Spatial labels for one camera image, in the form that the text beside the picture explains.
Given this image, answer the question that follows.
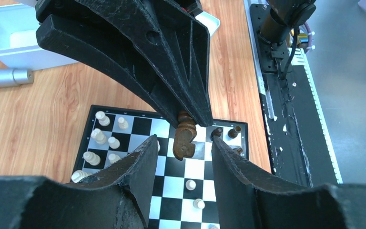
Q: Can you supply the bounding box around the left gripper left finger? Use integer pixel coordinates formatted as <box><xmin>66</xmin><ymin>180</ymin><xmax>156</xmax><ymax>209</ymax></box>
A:
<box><xmin>0</xmin><ymin>135</ymin><xmax>158</xmax><ymax>229</ymax></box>

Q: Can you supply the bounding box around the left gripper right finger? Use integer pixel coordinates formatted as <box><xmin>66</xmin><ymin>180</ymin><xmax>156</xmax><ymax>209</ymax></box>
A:
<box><xmin>212</xmin><ymin>137</ymin><xmax>366</xmax><ymax>229</ymax></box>

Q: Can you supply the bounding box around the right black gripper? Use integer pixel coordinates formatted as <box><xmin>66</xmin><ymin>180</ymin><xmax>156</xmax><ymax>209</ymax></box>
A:
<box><xmin>35</xmin><ymin>0</ymin><xmax>213</xmax><ymax>127</ymax></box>

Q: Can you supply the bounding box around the black white chessboard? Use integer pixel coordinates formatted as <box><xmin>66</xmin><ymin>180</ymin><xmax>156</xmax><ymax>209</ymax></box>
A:
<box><xmin>71</xmin><ymin>105</ymin><xmax>249</xmax><ymax>229</ymax></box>

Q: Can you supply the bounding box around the dark brown knight piece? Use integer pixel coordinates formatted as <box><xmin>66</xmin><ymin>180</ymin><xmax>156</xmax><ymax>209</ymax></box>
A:
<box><xmin>173</xmin><ymin>111</ymin><xmax>197</xmax><ymax>161</ymax></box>

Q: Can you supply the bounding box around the silver microphone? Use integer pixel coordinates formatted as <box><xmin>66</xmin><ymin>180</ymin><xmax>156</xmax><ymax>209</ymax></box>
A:
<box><xmin>0</xmin><ymin>69</ymin><xmax>34</xmax><ymax>88</ymax></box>

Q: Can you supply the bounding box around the white box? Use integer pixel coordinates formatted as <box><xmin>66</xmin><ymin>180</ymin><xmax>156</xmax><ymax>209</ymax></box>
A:
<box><xmin>0</xmin><ymin>0</ymin><xmax>220</xmax><ymax>70</ymax></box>

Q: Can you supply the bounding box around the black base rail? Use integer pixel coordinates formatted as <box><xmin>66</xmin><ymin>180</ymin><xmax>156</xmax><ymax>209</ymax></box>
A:
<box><xmin>245</xmin><ymin>0</ymin><xmax>343</xmax><ymax>187</ymax></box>

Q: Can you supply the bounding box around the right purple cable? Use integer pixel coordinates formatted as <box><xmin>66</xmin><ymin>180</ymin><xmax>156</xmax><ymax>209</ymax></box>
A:
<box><xmin>303</xmin><ymin>22</ymin><xmax>316</xmax><ymax>53</ymax></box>

